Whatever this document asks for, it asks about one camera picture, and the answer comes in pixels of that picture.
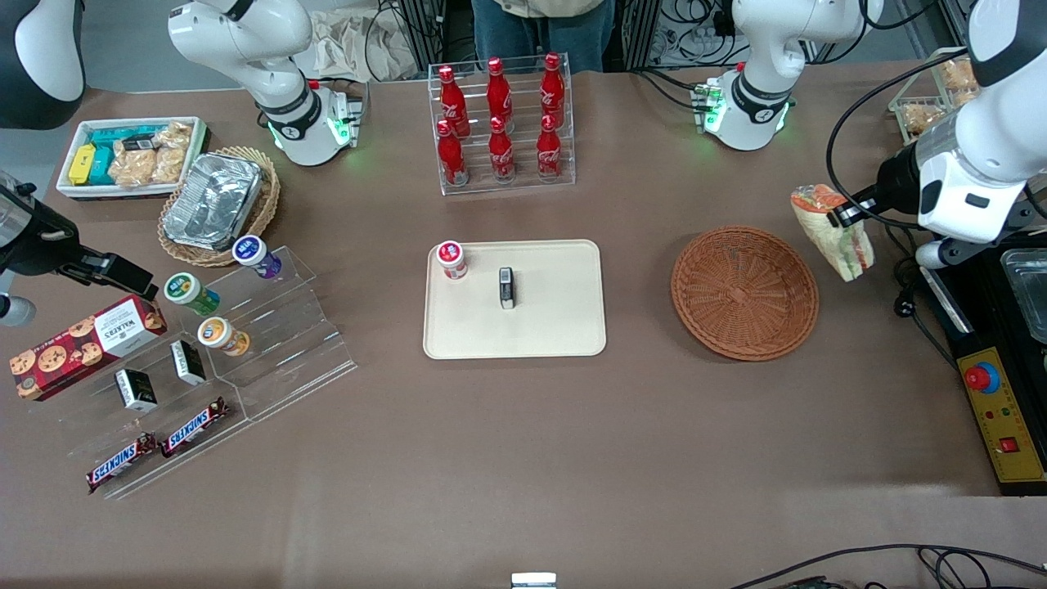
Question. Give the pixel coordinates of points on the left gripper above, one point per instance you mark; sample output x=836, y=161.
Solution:
x=893, y=182

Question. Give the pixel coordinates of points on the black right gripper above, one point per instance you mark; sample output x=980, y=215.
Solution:
x=39, y=239

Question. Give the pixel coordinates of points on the triangle sandwich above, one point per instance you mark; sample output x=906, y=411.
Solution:
x=842, y=249

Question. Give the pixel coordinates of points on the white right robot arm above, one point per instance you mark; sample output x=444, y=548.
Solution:
x=245, y=33

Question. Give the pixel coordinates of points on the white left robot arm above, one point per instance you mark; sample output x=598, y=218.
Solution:
x=1002, y=123

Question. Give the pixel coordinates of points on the aluminium foil tray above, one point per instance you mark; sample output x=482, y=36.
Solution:
x=213, y=200

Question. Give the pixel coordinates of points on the brown wicker basket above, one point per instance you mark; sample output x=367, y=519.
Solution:
x=744, y=294

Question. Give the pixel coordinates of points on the light wicker basket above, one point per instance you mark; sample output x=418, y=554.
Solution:
x=266, y=209

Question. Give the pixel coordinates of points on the steel tray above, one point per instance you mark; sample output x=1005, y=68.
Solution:
x=1032, y=294

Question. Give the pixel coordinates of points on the beige plastic tray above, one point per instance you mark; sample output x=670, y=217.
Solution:
x=556, y=319

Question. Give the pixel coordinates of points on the green lidded cup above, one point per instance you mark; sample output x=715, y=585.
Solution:
x=184, y=289

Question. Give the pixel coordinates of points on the red Walkers cookie box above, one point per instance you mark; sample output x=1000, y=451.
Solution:
x=74, y=348

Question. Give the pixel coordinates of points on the white plastic snack bin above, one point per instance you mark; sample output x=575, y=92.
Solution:
x=69, y=192

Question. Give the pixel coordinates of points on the teal snack box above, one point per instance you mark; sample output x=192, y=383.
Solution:
x=123, y=137
x=101, y=166

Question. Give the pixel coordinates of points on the clear cracker bag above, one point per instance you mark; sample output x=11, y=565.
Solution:
x=172, y=151
x=923, y=119
x=132, y=165
x=959, y=80

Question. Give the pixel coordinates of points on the yellow snack packet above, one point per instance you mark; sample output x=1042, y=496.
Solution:
x=82, y=165

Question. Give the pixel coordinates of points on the small black box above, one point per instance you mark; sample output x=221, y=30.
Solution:
x=507, y=288
x=188, y=362
x=136, y=390

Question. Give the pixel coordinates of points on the orange lidded cup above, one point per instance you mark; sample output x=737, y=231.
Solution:
x=217, y=333

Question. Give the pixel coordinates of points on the purple lidded cup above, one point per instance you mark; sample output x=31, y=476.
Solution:
x=251, y=251

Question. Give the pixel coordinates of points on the black machine base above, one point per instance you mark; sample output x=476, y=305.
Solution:
x=981, y=327

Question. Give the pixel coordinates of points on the Snickers bar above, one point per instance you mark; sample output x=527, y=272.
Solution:
x=121, y=464
x=194, y=427

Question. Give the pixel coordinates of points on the clear acrylic tiered stand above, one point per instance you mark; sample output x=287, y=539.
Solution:
x=286, y=343

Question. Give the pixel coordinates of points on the red emergency stop button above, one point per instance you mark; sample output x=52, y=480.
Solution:
x=981, y=377

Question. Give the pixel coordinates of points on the yellow control box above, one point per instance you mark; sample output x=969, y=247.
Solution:
x=1010, y=425

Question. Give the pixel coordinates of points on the red cola bottle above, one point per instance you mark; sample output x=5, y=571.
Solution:
x=452, y=102
x=501, y=155
x=549, y=151
x=451, y=159
x=499, y=94
x=552, y=90

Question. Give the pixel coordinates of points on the crumpled beige bag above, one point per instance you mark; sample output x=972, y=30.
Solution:
x=352, y=45

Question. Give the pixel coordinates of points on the clear acrylic bottle rack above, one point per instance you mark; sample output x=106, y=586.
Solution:
x=523, y=184

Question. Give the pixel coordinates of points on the red lidded cup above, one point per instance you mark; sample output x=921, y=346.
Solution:
x=451, y=258

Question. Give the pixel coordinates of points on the person in blue jeans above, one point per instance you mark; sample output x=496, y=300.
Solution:
x=540, y=37

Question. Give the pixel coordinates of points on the small white object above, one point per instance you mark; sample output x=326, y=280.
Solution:
x=533, y=581

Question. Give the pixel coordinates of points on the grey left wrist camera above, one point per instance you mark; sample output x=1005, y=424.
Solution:
x=941, y=254

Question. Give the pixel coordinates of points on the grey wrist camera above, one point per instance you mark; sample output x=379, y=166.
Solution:
x=15, y=312
x=941, y=254

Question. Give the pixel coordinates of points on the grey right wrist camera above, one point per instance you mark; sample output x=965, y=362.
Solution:
x=15, y=312

